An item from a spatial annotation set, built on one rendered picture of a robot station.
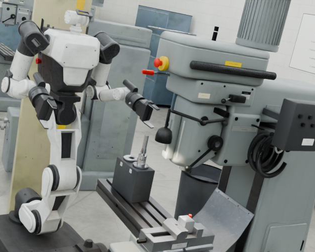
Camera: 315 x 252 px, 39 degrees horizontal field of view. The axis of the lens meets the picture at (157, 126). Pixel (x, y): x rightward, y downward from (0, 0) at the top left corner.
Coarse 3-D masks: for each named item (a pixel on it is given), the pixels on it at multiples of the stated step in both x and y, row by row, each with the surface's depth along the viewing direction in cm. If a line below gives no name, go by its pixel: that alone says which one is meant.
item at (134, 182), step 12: (120, 156) 256; (132, 156) 256; (120, 168) 252; (132, 168) 242; (144, 168) 243; (120, 180) 252; (132, 180) 242; (144, 180) 243; (120, 192) 252; (132, 192) 242; (144, 192) 246
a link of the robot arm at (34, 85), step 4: (36, 72) 206; (36, 76) 204; (40, 76) 204; (32, 80) 206; (36, 80) 203; (40, 80) 201; (32, 84) 202; (36, 84) 204; (40, 84) 201; (44, 84) 202; (48, 84) 209; (32, 88) 200; (36, 88) 199; (44, 88) 201; (48, 88) 208; (28, 92) 204
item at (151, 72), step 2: (142, 70) 195; (144, 70) 194; (146, 70) 195; (148, 70) 195; (150, 70) 196; (152, 70) 197; (142, 72) 195; (144, 72) 194; (146, 72) 195; (148, 72) 195; (150, 72) 196; (152, 72) 196; (154, 72) 197; (156, 72) 198; (158, 72) 199; (160, 72) 199; (148, 74) 196; (150, 74) 196; (152, 74) 197; (158, 74) 199; (160, 74) 199; (162, 74) 200; (164, 74) 200; (166, 74) 201; (168, 74) 201
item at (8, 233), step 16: (32, 192) 273; (16, 208) 272; (0, 224) 266; (16, 224) 270; (64, 224) 282; (0, 240) 252; (16, 240) 254; (32, 240) 257; (48, 240) 260; (64, 240) 264; (80, 240) 267
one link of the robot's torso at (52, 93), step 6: (54, 96) 235; (60, 96) 231; (66, 96) 234; (72, 96) 236; (78, 96) 238; (66, 102) 235; (72, 102) 237; (66, 108) 236; (72, 108) 238; (60, 114) 235; (66, 114) 237; (72, 114) 239; (60, 120) 236; (66, 120) 238; (72, 120) 240
